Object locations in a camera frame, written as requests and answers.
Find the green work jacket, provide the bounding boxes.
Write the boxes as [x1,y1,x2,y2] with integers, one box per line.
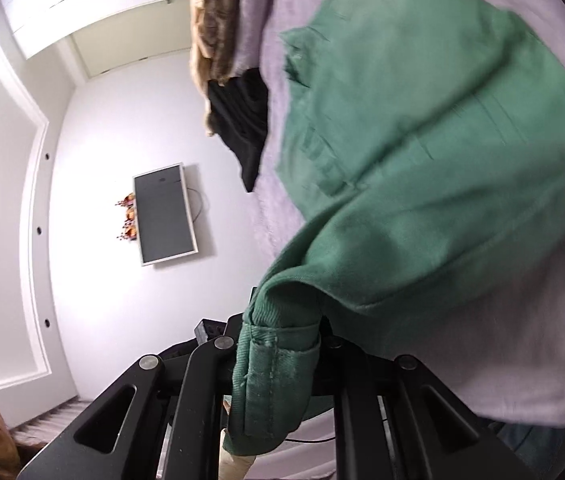
[222,0,565,461]

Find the white framed wall television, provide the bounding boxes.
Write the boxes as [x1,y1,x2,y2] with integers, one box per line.
[132,162,200,267]

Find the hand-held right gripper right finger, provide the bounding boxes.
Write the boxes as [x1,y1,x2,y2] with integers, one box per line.
[311,317,539,480]

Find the black television cable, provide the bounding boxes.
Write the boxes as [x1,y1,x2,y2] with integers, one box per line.
[185,186,210,223]

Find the purple bed blanket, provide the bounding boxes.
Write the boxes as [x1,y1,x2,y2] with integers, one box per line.
[232,0,565,431]

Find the white wardrobe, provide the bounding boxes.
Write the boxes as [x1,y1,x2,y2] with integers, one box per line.
[0,0,209,80]

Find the person's legs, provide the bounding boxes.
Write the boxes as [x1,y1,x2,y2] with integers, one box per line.
[487,420,565,477]

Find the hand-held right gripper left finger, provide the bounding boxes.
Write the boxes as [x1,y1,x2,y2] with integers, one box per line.
[17,314,252,480]

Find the person's left forearm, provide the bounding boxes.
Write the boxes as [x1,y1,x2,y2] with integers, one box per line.
[219,430,259,480]

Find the orange flower decoration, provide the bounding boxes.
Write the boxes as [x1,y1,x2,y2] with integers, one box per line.
[115,191,139,243]

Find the black folded clothes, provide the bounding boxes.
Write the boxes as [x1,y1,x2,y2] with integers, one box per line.
[206,66,269,193]

